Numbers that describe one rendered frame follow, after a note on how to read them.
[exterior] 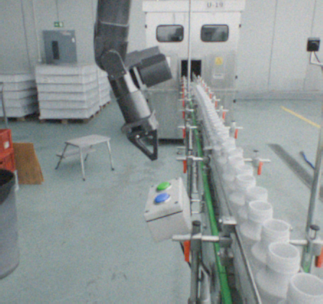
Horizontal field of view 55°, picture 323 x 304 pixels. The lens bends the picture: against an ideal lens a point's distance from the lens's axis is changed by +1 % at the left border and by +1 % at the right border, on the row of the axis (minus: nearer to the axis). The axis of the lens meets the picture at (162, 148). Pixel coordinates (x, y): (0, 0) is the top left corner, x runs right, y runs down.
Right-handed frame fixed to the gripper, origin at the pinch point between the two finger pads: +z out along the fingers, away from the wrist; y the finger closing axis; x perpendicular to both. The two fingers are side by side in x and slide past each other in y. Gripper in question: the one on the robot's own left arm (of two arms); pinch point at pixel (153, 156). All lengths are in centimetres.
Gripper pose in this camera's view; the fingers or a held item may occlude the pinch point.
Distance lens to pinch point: 68.6
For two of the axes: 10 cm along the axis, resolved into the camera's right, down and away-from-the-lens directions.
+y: 0.6, -3.0, 9.5
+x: -9.4, 3.2, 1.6
